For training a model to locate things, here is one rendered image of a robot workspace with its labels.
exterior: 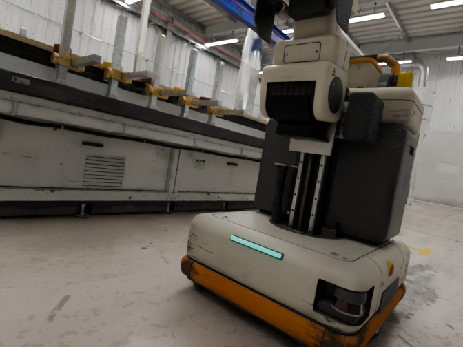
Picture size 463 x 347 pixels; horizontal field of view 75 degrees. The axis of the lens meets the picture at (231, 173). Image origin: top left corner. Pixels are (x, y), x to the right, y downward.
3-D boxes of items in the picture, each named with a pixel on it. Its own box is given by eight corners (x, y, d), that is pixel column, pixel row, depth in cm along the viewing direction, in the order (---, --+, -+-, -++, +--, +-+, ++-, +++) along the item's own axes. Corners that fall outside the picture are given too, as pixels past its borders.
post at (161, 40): (153, 117, 179) (166, 36, 177) (149, 116, 176) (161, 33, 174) (151, 117, 181) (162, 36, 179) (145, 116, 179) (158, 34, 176)
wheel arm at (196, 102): (221, 107, 184) (222, 100, 184) (217, 106, 182) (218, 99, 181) (176, 106, 212) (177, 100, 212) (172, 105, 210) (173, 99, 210)
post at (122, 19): (114, 107, 160) (127, 16, 158) (107, 106, 158) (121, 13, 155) (111, 107, 162) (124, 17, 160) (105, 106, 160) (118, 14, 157)
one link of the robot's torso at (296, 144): (295, 152, 115) (307, 87, 114) (374, 162, 97) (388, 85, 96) (255, 142, 95) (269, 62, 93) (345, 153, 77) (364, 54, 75)
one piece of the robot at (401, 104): (275, 230, 152) (304, 63, 148) (395, 269, 118) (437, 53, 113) (233, 236, 126) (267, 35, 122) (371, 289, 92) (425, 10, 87)
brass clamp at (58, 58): (85, 71, 145) (86, 61, 145) (54, 62, 135) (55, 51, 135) (79, 72, 149) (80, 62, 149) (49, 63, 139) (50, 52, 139)
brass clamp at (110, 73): (131, 84, 164) (133, 74, 164) (108, 76, 154) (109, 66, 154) (126, 85, 168) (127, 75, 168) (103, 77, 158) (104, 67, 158)
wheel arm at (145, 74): (151, 80, 146) (153, 71, 146) (145, 78, 144) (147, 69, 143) (108, 83, 175) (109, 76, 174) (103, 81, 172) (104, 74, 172)
